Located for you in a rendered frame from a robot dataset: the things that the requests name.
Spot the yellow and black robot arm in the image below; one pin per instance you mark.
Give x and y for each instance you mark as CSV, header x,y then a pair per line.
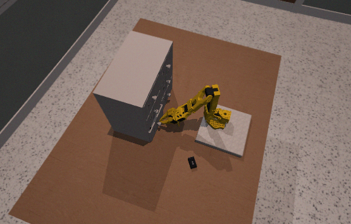
x,y
210,110

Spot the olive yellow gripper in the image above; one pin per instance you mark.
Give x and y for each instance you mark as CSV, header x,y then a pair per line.
x,y
171,114

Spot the dark grey chest of drawers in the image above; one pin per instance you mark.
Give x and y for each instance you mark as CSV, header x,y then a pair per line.
x,y
127,82

